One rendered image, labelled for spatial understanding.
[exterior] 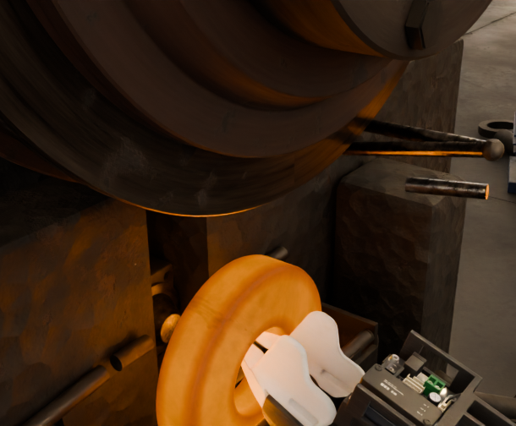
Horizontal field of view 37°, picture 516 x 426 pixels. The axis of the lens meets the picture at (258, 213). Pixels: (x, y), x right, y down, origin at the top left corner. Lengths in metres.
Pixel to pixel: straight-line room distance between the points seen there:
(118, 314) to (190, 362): 0.07
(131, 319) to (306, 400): 0.13
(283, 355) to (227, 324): 0.04
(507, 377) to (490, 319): 0.23
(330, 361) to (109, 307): 0.15
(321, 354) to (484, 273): 1.71
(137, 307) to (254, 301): 0.08
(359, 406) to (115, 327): 0.17
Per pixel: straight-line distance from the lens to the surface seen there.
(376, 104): 0.54
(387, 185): 0.69
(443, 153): 0.51
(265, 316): 0.53
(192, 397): 0.50
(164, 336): 0.60
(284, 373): 0.51
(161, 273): 0.60
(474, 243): 2.38
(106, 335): 0.53
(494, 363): 1.87
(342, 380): 0.54
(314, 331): 0.53
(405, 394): 0.47
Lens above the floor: 1.07
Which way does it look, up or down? 25 degrees down
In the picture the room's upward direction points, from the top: straight up
